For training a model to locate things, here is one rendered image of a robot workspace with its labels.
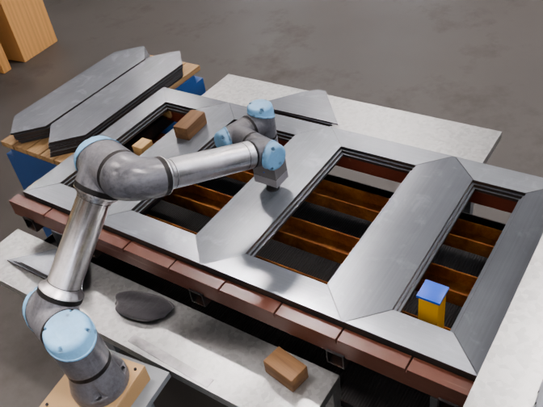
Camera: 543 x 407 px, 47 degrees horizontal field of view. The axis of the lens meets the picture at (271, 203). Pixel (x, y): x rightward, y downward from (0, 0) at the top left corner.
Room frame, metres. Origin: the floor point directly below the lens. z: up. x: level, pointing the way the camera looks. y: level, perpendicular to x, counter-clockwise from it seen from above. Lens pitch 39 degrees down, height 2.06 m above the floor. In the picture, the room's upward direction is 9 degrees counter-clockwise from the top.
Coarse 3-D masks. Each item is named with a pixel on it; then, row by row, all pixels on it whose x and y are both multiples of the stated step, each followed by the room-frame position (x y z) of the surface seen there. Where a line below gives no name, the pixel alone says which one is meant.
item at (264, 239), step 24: (144, 120) 2.11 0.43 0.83; (408, 168) 1.56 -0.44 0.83; (24, 192) 1.76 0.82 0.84; (504, 192) 1.37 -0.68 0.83; (288, 216) 1.43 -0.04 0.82; (456, 216) 1.31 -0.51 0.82; (264, 240) 1.34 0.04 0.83; (360, 240) 1.27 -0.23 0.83; (192, 264) 1.29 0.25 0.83; (408, 288) 1.07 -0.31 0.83; (312, 312) 1.04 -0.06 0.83; (432, 360) 0.84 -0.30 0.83
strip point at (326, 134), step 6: (306, 132) 1.83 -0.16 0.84; (312, 132) 1.82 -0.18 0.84; (318, 132) 1.82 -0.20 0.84; (324, 132) 1.81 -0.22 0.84; (330, 132) 1.80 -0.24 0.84; (312, 138) 1.79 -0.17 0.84; (318, 138) 1.78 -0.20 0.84; (324, 138) 1.78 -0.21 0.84; (330, 138) 1.77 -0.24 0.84; (336, 138) 1.77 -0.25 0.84; (336, 144) 1.73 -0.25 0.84
